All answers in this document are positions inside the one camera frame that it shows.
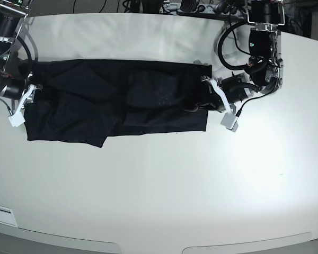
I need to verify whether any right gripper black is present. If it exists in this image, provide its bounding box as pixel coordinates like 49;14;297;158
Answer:
0;81;28;101

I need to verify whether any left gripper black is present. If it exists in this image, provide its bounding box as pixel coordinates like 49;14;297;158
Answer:
219;74;254;104

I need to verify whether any black T-shirt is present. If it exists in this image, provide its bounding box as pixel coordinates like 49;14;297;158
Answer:
24;59;213;148

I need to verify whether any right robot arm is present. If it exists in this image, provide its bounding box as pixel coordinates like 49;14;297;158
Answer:
0;1;42;103

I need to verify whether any white label sticker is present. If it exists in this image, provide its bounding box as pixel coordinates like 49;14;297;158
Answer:
0;206;18;228

